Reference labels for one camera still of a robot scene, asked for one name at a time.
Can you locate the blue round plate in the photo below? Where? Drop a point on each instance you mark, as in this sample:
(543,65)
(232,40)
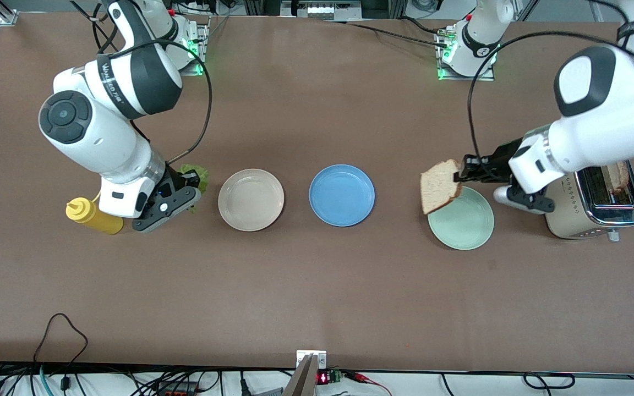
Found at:
(342,195)

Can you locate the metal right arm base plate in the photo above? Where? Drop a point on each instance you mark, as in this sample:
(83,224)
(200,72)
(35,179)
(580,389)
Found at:
(205,49)

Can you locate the small metal edge bracket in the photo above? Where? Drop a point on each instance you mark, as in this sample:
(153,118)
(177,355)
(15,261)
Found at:
(321,360)

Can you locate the grey metal bar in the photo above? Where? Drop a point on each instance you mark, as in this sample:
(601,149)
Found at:
(301,382)

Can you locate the green lettuce leaf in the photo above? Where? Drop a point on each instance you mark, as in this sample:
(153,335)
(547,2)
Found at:
(205,179)

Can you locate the beige chrome toaster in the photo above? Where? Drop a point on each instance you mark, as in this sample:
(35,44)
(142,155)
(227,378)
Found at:
(564,220)

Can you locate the yellow mustard squeeze bottle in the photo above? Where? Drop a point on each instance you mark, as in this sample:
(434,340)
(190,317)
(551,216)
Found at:
(102,223)

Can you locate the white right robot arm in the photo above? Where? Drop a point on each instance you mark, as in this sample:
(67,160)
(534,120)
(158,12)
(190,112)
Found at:
(102,132)

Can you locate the mint green round plate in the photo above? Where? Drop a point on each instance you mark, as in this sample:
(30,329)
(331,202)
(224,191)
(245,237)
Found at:
(463,225)

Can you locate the aluminium corner bracket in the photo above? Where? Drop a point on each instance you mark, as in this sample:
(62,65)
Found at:
(7,17)

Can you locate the beige round plate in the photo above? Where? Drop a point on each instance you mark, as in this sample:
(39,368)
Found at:
(251,199)

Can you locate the brown bread slice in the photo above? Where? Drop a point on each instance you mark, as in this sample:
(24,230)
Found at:
(441,187)
(619,175)

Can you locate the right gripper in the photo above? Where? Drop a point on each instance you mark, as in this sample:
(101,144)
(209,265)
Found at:
(174,179)

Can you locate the black control box with lights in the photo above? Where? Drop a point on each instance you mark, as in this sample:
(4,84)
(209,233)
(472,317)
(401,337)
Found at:
(322,10)

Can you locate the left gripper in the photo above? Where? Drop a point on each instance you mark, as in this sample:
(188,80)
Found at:
(497,161)

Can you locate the circuit board with red display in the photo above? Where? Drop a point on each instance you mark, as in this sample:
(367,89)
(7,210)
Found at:
(323,378)

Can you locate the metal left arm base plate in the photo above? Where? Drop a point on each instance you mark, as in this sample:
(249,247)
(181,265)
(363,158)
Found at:
(468,78)

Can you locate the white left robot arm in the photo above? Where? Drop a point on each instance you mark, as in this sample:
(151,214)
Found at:
(608,110)

